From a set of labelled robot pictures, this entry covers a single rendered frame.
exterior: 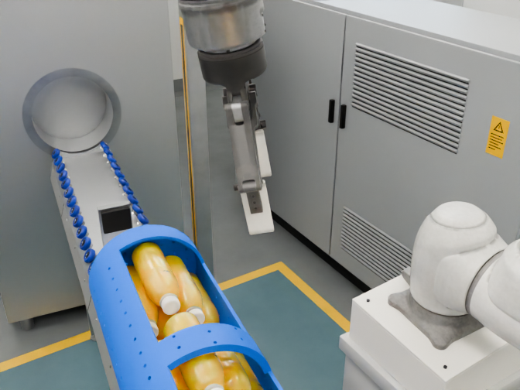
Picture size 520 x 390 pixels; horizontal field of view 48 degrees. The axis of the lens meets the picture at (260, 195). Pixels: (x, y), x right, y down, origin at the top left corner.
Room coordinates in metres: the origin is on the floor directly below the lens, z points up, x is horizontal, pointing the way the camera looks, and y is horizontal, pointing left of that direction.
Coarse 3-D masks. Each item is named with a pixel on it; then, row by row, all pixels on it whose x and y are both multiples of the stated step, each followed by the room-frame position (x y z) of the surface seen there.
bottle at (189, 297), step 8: (168, 256) 1.21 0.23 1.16; (176, 256) 1.22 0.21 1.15; (176, 264) 1.18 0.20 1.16; (184, 264) 1.21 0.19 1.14; (176, 272) 1.14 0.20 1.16; (184, 272) 1.15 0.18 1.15; (184, 280) 1.11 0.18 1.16; (192, 280) 1.13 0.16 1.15; (184, 288) 1.08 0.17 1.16; (192, 288) 1.09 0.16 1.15; (184, 296) 1.06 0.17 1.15; (192, 296) 1.06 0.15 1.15; (200, 296) 1.08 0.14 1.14; (184, 304) 1.04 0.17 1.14; (192, 304) 1.05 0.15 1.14; (200, 304) 1.06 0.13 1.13
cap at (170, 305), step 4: (168, 296) 1.01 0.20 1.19; (172, 296) 1.01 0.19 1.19; (164, 300) 1.00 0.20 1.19; (168, 300) 0.99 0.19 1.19; (172, 300) 1.00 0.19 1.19; (176, 300) 1.00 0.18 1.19; (164, 304) 0.99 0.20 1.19; (168, 304) 0.99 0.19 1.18; (172, 304) 1.00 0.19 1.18; (176, 304) 1.00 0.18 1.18; (164, 308) 0.99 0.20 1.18; (168, 308) 0.99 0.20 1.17; (172, 308) 0.99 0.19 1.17; (176, 308) 1.00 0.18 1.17; (164, 312) 0.99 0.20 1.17; (168, 312) 0.99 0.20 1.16; (172, 312) 0.99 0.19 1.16; (176, 312) 1.00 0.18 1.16
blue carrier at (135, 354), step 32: (96, 256) 1.18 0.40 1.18; (128, 256) 1.21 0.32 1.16; (192, 256) 1.28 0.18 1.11; (96, 288) 1.10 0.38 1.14; (128, 288) 1.01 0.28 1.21; (128, 320) 0.93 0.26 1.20; (224, 320) 1.08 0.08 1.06; (128, 352) 0.86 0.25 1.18; (160, 352) 0.81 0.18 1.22; (192, 352) 0.80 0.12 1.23; (256, 352) 0.85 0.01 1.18; (128, 384) 0.80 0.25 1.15; (160, 384) 0.75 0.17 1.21
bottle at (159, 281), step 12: (132, 252) 1.18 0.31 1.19; (144, 252) 1.15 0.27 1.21; (156, 252) 1.15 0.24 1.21; (144, 264) 1.11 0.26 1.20; (156, 264) 1.10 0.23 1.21; (168, 264) 1.13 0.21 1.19; (144, 276) 1.08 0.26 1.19; (156, 276) 1.06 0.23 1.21; (168, 276) 1.06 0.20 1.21; (144, 288) 1.06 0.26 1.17; (156, 288) 1.03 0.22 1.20; (168, 288) 1.03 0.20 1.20; (156, 300) 1.02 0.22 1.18
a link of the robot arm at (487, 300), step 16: (496, 256) 0.94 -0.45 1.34; (512, 256) 0.87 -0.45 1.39; (480, 272) 0.92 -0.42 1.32; (496, 272) 0.89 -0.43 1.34; (512, 272) 0.85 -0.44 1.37; (480, 288) 0.90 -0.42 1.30; (496, 288) 0.87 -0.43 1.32; (512, 288) 0.84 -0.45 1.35; (480, 304) 0.89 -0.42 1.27; (496, 304) 0.86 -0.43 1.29; (512, 304) 0.83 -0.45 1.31; (480, 320) 0.89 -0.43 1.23; (496, 320) 0.85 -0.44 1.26; (512, 320) 0.83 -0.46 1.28; (512, 336) 0.82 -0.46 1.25
